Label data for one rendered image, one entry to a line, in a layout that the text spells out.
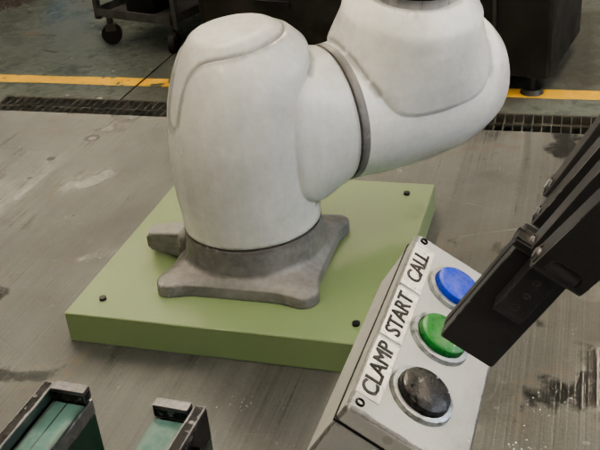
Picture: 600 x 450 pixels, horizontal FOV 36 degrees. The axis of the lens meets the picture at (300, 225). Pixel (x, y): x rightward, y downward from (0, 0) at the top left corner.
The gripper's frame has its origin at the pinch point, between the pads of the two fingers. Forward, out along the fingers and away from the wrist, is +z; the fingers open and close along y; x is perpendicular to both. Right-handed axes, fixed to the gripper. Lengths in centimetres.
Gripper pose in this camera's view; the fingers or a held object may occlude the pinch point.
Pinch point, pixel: (508, 297)
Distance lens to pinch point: 44.3
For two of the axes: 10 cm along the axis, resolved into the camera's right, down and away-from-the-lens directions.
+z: -4.4, 6.9, 5.8
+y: -3.1, 4.9, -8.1
